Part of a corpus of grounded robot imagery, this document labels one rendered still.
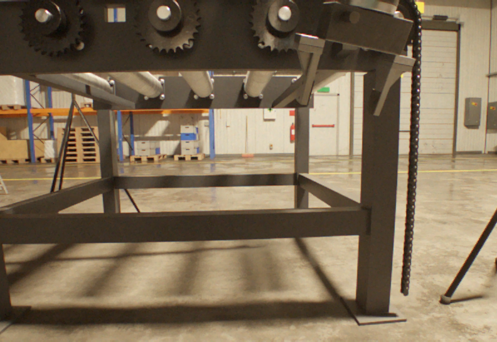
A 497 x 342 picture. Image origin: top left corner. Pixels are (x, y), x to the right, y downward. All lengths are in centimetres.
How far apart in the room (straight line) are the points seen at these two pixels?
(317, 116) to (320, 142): 91
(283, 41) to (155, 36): 33
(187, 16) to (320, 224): 67
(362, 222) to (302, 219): 18
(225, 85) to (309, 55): 132
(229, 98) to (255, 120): 815
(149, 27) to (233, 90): 101
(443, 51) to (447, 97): 168
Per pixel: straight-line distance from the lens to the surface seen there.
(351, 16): 43
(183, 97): 177
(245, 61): 82
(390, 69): 52
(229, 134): 981
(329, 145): 1035
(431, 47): 1263
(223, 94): 175
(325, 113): 1034
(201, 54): 82
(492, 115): 1345
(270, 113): 979
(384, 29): 49
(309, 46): 45
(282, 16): 77
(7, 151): 1079
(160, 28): 78
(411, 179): 90
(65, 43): 89
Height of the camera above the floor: 54
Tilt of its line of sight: 6 degrees down
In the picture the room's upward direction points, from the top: 1 degrees counter-clockwise
